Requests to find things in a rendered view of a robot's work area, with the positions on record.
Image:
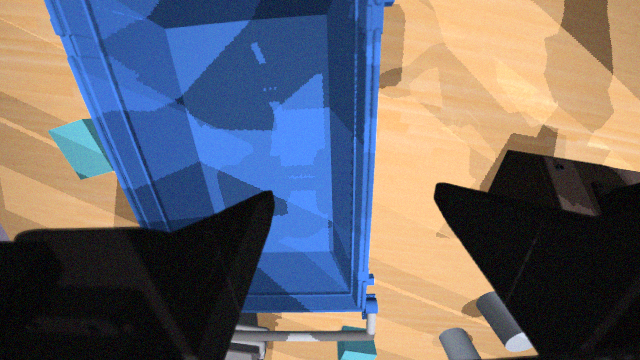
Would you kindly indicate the grey cylinder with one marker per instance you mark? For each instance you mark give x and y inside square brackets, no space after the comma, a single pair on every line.
[502,323]
[457,345]

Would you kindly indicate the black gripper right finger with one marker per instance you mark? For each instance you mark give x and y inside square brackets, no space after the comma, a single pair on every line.
[565,277]

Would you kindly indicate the small blue block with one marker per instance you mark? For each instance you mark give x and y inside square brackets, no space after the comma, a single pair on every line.
[82,147]
[355,350]

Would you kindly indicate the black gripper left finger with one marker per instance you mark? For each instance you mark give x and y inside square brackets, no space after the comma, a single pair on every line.
[196,278]

